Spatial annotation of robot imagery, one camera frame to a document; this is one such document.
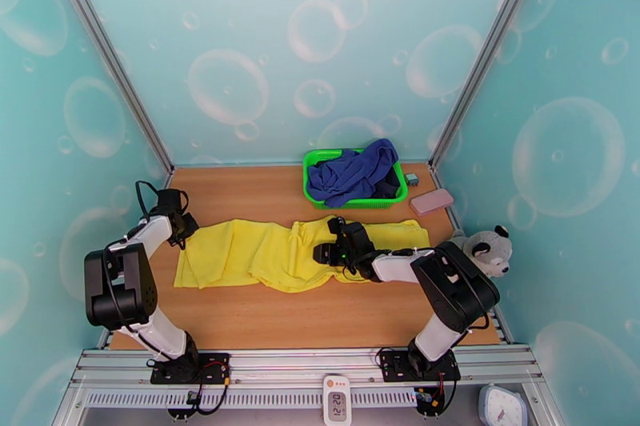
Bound grey raccoon plush toy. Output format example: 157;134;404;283
447;225;514;281

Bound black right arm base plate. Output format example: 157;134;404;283
377;348;461;383

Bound aluminium frame post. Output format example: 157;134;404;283
429;0;556;171
38;0;177;176

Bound blue garment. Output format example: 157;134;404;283
306;137;401;209

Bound pink rectangular case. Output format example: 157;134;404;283
409;188;455;217

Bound aluminium mounting rail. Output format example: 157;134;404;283
70;345;543;388

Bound pale blue analog clock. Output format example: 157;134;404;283
477;383;529;426

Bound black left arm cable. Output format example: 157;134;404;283
134;181;190;221

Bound white digital clock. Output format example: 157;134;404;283
322;374;353;426

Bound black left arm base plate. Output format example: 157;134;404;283
150;352;232;386

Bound power wires with yellow plug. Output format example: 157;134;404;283
412;372;457;418
167;363;232;422

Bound green plastic basket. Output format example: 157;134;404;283
302;148;409;211

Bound dark navy garment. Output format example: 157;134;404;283
370;174;402;201

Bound white slotted cable duct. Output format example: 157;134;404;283
82;388;418;410

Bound yellow trousers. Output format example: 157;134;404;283
173;214;432;294

